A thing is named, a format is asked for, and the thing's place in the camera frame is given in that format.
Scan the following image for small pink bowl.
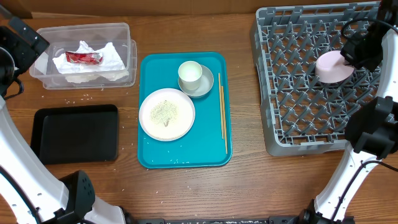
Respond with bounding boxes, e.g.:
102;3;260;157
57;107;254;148
315;50;354;83

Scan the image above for grey bowl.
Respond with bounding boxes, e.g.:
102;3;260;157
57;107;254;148
178;65;214;98

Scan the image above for white paper cup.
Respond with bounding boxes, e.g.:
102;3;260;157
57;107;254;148
178;61;203;90

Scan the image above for white plate with rice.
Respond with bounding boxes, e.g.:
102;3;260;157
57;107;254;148
139;88;195;141

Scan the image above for white napkin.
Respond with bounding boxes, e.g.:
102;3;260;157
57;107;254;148
52;40;128;83

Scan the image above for red snack wrapper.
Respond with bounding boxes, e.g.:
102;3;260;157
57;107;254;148
65;52;103;65

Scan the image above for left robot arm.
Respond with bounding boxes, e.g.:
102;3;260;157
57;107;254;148
1;16;134;223

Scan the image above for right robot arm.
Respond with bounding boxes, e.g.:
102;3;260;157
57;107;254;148
292;0;397;223

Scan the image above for grey dishwasher rack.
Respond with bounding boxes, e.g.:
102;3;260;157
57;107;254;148
250;1;381;156

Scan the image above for wooden chopstick left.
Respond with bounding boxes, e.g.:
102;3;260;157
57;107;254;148
218;73;224;139

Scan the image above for teal plastic tray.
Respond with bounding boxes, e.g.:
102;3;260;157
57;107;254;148
137;52;233;169

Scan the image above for clear plastic bin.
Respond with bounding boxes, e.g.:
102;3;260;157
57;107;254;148
29;22;137;90

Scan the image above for black plastic tray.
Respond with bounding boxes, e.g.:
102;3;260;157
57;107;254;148
30;104;119;165

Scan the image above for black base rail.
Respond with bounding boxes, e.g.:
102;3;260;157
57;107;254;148
134;215;299;224

